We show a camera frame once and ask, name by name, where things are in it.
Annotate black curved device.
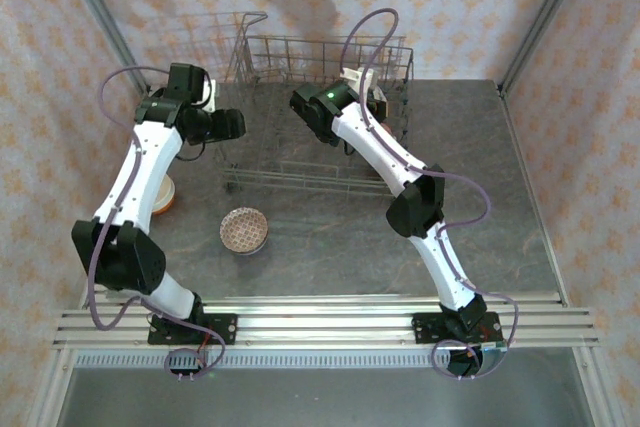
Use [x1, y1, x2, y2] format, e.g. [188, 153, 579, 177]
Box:
[444, 341, 510, 381]

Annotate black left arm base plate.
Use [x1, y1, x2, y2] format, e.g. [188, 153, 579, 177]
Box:
[147, 313, 239, 347]

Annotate white bowl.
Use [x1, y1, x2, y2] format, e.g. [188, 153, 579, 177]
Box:
[153, 175, 178, 209]

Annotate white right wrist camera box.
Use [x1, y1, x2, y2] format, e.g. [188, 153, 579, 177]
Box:
[341, 66, 387, 98]

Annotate aluminium mounting rail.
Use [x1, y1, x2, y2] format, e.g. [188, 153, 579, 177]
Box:
[52, 294, 601, 351]

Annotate grey wire dish rack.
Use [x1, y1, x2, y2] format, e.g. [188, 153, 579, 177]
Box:
[219, 11, 416, 196]

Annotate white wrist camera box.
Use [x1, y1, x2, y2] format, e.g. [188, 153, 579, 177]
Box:
[202, 77, 221, 113]
[341, 66, 387, 98]

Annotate slotted grey cable duct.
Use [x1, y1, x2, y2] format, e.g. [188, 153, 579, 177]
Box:
[74, 349, 451, 371]

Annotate aluminium frame post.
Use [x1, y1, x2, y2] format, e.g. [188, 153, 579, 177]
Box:
[52, 0, 152, 96]
[496, 0, 597, 98]

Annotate aluminium frame leg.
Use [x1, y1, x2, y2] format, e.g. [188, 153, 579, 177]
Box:
[27, 349, 76, 427]
[572, 346, 629, 427]

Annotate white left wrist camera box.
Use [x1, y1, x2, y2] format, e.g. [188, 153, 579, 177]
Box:
[202, 77, 221, 113]

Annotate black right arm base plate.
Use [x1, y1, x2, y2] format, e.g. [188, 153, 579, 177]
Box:
[410, 311, 503, 347]

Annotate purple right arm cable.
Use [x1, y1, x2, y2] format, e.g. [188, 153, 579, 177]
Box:
[342, 7, 521, 383]

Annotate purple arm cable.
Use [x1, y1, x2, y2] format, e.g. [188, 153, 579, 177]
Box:
[342, 7, 521, 383]
[85, 65, 226, 383]

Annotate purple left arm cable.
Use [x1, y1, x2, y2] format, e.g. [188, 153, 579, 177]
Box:
[85, 65, 226, 383]

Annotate thin black left camera cable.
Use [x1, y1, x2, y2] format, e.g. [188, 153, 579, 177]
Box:
[174, 140, 209, 162]

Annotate aluminium table edge rail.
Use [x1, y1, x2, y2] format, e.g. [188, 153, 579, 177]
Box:
[497, 79, 571, 308]

